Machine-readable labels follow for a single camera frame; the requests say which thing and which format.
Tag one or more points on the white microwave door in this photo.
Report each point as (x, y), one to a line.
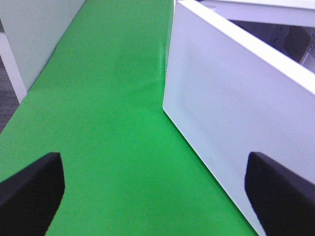
(230, 94)

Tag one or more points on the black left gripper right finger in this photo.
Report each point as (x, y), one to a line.
(283, 201)

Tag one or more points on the green table cloth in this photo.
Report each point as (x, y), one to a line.
(98, 102)

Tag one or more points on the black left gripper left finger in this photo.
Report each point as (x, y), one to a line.
(30, 198)

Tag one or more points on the white table frame leg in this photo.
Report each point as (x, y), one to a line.
(12, 68)

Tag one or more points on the white microwave oven body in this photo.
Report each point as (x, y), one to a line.
(286, 25)

